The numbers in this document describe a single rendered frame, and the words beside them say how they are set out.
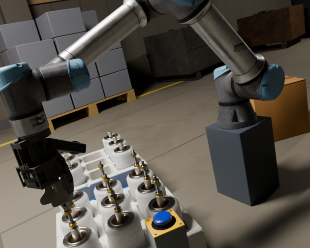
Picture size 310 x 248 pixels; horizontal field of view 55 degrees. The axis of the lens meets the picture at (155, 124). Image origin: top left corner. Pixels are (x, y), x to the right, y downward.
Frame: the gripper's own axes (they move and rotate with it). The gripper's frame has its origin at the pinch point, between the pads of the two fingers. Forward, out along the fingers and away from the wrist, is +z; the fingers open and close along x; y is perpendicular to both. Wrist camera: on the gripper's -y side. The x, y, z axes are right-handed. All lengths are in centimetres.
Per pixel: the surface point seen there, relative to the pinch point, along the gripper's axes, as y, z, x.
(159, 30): -399, -38, -197
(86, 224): -6.2, 11.7, -4.3
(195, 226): -19.1, 16.8, 23.3
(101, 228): -11.0, 16.8, -4.6
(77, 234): 1.2, 8.2, 1.0
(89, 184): -33.4, 17.1, -31.1
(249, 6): -603, -43, -103
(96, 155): -62, 18, -54
